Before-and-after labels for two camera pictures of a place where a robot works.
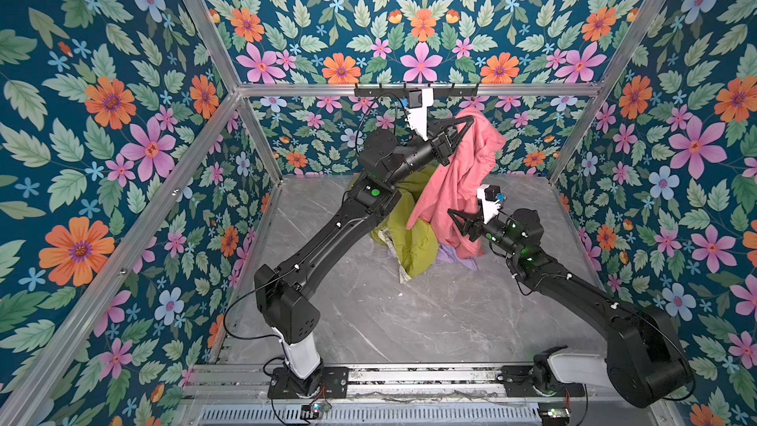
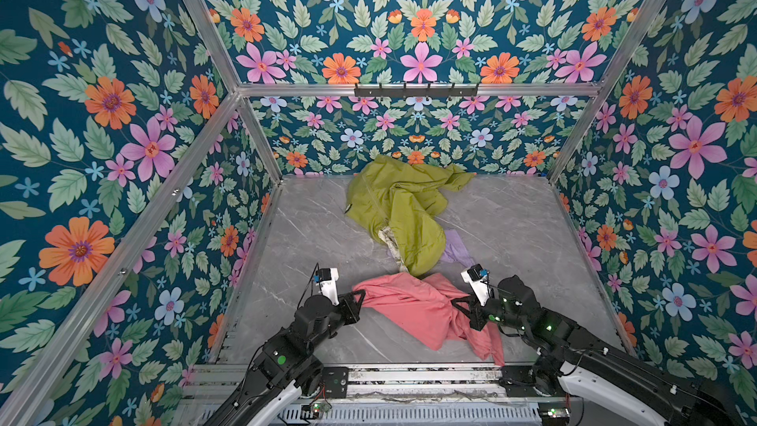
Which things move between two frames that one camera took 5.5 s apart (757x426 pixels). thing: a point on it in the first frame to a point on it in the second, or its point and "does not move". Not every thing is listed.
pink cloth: x=463 y=176 to x=424 y=303
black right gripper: x=467 y=231 to x=473 y=313
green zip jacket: x=415 y=244 does not move
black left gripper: x=445 y=141 to x=347 y=304
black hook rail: x=404 y=92 does not move
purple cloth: x=450 y=254 does not move
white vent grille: x=387 y=415 does not move
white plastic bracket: x=489 y=195 to x=477 y=276
